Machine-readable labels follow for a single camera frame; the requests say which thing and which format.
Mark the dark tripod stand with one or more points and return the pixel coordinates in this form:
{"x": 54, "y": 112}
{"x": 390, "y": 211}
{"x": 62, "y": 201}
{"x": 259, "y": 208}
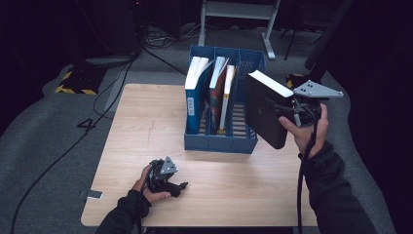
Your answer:
{"x": 292, "y": 42}

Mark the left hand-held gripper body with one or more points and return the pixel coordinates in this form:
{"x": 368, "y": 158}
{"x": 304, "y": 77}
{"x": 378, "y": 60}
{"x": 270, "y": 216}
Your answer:
{"x": 156, "y": 177}

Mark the blue plastic file rack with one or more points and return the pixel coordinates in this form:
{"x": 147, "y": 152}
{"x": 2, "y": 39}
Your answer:
{"x": 220, "y": 144}

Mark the black book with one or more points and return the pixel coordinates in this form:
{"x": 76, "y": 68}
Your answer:
{"x": 263, "y": 123}

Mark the person's right hand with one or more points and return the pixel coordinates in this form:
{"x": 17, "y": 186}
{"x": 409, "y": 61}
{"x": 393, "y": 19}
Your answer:
{"x": 307, "y": 138}

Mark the person's left hand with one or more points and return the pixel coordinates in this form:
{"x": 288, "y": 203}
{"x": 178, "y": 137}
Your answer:
{"x": 142, "y": 187}

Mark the yellow book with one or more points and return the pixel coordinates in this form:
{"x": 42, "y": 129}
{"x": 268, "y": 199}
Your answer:
{"x": 226, "y": 94}

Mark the red book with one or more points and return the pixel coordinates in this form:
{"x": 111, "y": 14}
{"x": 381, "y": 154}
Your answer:
{"x": 216, "y": 104}

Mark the black slanted pole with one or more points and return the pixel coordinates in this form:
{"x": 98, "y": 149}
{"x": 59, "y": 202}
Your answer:
{"x": 328, "y": 35}

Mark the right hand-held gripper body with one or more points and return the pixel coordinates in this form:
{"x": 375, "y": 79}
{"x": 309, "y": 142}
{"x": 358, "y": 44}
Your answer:
{"x": 308, "y": 107}

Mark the blue book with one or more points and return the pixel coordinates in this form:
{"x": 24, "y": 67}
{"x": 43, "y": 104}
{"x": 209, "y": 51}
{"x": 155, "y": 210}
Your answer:
{"x": 193, "y": 104}

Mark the white metal table frame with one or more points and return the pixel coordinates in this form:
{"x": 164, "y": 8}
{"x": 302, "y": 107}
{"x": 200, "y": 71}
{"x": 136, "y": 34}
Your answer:
{"x": 237, "y": 9}

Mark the grey tape piece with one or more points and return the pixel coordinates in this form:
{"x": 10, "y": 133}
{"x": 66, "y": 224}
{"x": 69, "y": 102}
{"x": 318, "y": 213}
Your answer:
{"x": 92, "y": 194}

